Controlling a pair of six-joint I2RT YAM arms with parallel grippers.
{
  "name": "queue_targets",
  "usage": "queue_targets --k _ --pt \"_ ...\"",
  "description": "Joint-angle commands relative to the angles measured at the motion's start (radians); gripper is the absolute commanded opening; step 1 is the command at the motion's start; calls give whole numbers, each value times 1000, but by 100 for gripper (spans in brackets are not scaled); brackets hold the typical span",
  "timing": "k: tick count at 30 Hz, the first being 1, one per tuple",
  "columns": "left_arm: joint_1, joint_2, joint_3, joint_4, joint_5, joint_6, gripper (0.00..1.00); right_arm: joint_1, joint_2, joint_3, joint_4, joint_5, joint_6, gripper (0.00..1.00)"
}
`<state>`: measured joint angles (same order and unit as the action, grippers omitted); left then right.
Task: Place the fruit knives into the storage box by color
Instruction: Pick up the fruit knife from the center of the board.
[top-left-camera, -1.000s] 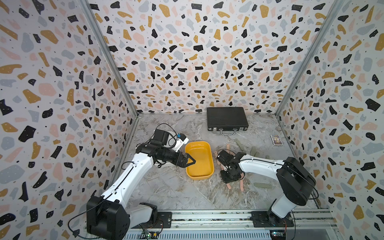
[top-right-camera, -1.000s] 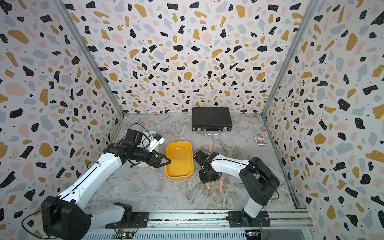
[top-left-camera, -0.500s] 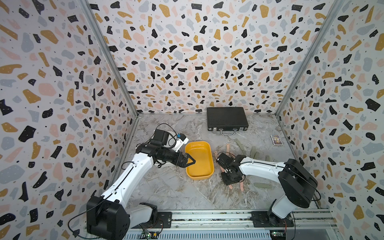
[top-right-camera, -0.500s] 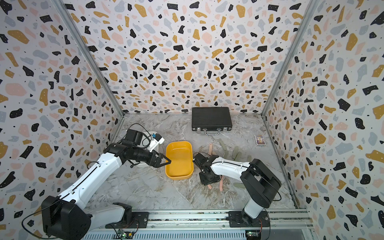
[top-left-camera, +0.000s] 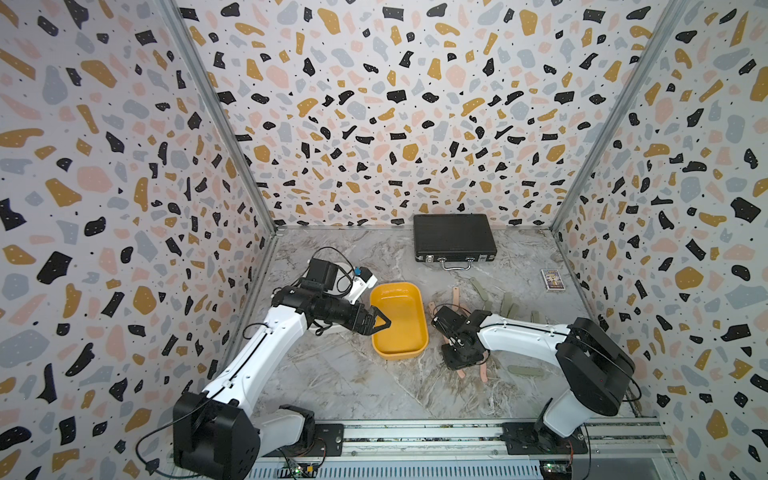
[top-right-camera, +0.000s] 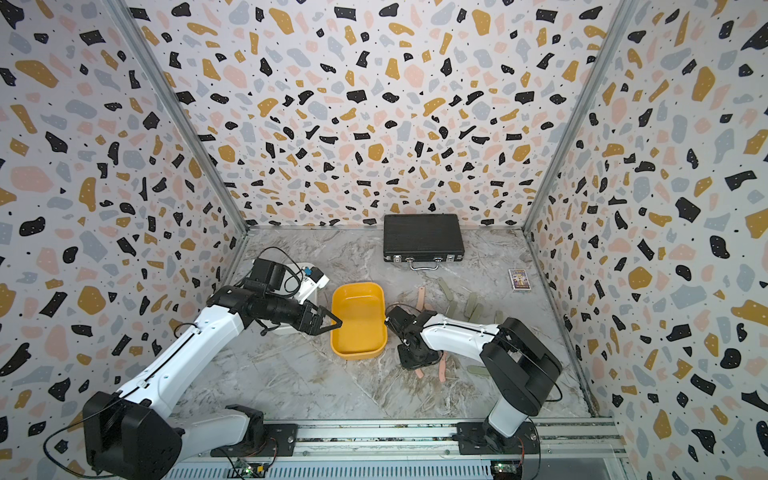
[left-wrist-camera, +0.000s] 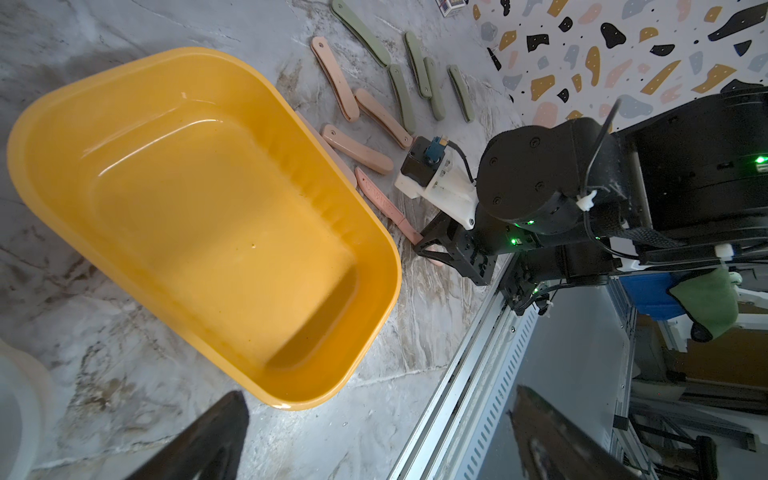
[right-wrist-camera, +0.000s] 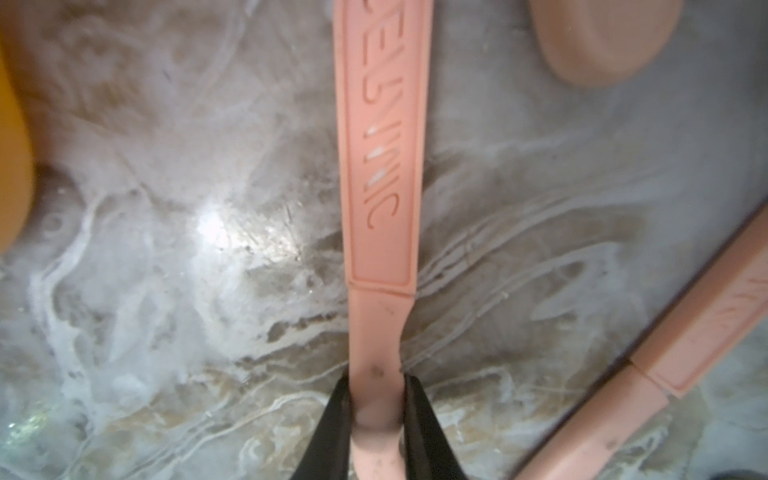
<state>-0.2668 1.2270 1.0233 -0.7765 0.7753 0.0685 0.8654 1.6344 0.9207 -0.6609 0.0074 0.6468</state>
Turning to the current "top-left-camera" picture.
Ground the yellow plastic bin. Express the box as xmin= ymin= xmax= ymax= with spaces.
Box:
xmin=370 ymin=282 xmax=429 ymax=361

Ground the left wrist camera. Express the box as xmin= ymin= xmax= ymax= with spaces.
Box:
xmin=345 ymin=267 xmax=377 ymax=303

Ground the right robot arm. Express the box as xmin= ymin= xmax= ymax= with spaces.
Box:
xmin=432 ymin=306 xmax=635 ymax=450

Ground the playing card box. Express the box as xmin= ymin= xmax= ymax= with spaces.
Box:
xmin=541 ymin=269 xmax=566 ymax=292

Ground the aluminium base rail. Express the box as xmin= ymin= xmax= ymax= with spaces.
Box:
xmin=246 ymin=418 xmax=685 ymax=479

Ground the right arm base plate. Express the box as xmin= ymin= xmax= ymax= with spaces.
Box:
xmin=501 ymin=421 xmax=588 ymax=456

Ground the green folding knife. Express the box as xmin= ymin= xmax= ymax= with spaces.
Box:
xmin=506 ymin=303 xmax=520 ymax=320
xmin=499 ymin=292 xmax=514 ymax=318
xmin=470 ymin=278 xmax=489 ymax=302

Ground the black ribbed briefcase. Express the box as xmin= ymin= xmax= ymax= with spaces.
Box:
xmin=413 ymin=214 xmax=498 ymax=263

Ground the green folding knife upper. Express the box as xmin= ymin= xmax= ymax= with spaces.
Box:
xmin=470 ymin=278 xmax=489 ymax=302

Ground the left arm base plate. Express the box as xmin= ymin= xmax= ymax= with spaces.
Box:
xmin=265 ymin=422 xmax=345 ymax=457

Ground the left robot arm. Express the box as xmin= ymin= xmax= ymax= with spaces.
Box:
xmin=166 ymin=256 xmax=391 ymax=479

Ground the green knife near arm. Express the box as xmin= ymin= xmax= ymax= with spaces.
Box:
xmin=507 ymin=365 xmax=549 ymax=378

